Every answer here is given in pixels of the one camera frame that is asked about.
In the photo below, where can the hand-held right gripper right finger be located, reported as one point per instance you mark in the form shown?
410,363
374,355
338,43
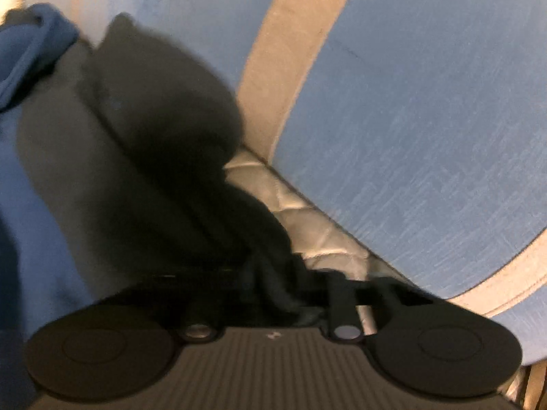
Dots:
342,299

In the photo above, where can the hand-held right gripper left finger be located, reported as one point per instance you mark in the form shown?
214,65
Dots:
205,284

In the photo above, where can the blue fleece jacket dark lining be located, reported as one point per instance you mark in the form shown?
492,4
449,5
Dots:
128,158

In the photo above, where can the white quilted bedspread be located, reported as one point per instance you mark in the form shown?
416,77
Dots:
299,222

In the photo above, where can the blue pillow with beige stripes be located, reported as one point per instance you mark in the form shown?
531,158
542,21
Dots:
128,0
406,115

